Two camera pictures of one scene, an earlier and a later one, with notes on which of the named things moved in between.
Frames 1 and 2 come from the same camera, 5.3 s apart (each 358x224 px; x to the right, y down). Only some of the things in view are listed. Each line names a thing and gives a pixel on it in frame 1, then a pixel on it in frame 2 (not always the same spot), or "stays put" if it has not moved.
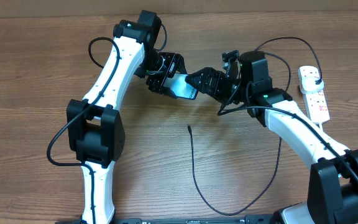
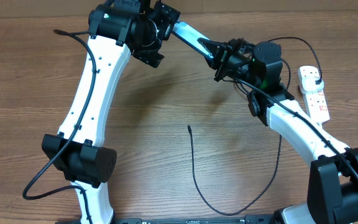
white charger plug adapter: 309,84 stays put
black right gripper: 208,75 → 222,55
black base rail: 253,219 stays put
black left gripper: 174,59 → 165,17
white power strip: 316,102 stays put
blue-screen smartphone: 181,88 → 189,35
